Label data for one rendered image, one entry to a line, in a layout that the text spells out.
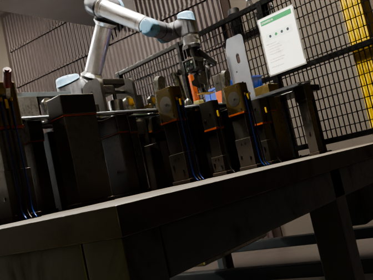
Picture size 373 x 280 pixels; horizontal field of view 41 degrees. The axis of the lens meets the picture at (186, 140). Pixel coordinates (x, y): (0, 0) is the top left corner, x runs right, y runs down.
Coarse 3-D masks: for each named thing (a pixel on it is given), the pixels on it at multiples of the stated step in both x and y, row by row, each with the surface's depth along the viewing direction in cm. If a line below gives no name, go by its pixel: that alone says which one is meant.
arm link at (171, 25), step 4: (168, 24) 222; (172, 24) 223; (168, 28) 220; (172, 28) 222; (168, 32) 221; (172, 32) 223; (176, 32) 222; (168, 36) 222; (172, 36) 224; (176, 36) 224; (180, 36) 226; (160, 40) 227; (164, 40) 227; (168, 40) 226; (172, 40) 228
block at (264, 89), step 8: (256, 88) 231; (264, 88) 228; (272, 88) 229; (280, 104) 231; (280, 112) 230; (280, 120) 229; (280, 128) 227; (288, 136) 230; (288, 144) 229; (288, 152) 228
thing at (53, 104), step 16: (64, 96) 146; (80, 96) 150; (48, 112) 149; (64, 112) 144; (80, 112) 148; (96, 112) 153; (64, 128) 145; (80, 128) 148; (96, 128) 152; (64, 144) 146; (80, 144) 146; (96, 144) 150; (64, 160) 146; (80, 160) 145; (96, 160) 149; (64, 176) 147; (80, 176) 144; (96, 176) 148; (80, 192) 143; (96, 192) 147
